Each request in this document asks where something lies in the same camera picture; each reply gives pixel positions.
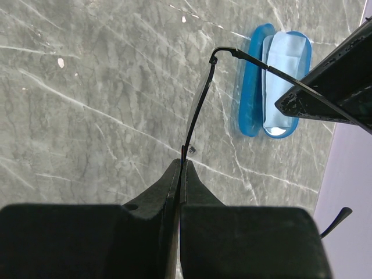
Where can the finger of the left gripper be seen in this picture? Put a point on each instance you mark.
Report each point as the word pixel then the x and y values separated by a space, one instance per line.
pixel 343 81

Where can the light blue cleaning cloth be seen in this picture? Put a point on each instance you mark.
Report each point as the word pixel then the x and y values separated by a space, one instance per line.
pixel 288 53

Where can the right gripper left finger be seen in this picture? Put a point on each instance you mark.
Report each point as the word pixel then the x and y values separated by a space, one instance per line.
pixel 135 240

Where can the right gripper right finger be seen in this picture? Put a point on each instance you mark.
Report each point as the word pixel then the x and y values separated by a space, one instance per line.
pixel 219 241

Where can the blue translucent glasses case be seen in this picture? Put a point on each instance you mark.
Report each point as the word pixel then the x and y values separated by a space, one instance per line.
pixel 250 116

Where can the black thin sunglasses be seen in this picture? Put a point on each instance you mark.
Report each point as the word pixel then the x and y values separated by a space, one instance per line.
pixel 204 86

